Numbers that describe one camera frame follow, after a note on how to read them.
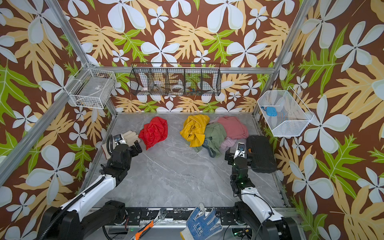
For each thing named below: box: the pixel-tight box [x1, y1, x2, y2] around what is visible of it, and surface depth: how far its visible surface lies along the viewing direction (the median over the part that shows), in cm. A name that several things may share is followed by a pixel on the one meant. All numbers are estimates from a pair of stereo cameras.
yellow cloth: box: [180, 114, 210, 148], surface depth 100 cm
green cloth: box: [193, 122, 227, 158], surface depth 98 cm
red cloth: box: [138, 116, 168, 151], surface depth 101 cm
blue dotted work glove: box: [180, 202, 223, 240], surface depth 73 cm
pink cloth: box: [209, 116, 249, 151], surface depth 106 cm
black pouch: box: [246, 135, 277, 174], surface depth 93 cm
